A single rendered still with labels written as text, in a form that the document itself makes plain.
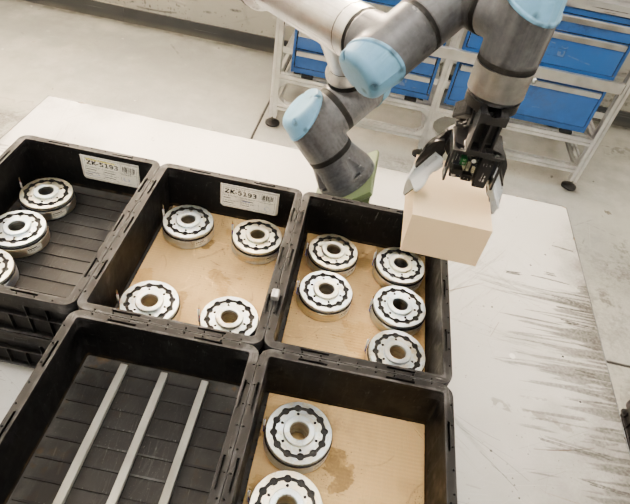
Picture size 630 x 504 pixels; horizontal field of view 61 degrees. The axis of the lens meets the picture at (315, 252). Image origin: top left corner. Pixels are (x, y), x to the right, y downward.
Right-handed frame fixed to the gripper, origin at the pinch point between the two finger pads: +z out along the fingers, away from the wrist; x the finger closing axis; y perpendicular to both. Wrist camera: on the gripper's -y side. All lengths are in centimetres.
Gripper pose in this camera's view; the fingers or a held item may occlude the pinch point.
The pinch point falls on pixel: (447, 200)
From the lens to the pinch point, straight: 89.4
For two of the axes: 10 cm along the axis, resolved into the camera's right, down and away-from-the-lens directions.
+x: 9.8, 2.2, -0.3
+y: -1.8, 6.8, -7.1
